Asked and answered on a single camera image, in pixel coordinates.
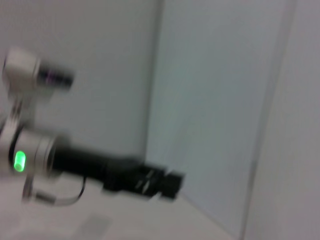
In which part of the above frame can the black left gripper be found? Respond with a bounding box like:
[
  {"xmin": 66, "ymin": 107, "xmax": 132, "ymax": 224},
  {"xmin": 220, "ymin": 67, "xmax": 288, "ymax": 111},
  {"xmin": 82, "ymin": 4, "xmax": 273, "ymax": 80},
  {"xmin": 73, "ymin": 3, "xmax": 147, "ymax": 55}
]
[{"xmin": 53, "ymin": 146, "xmax": 186, "ymax": 201}]

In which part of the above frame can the left arm cable with plug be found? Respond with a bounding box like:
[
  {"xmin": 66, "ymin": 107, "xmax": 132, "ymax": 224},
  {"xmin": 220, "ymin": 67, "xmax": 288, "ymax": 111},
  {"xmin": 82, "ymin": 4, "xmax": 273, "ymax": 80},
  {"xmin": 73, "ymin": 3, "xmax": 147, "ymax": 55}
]
[{"xmin": 21, "ymin": 174, "xmax": 88, "ymax": 208}]

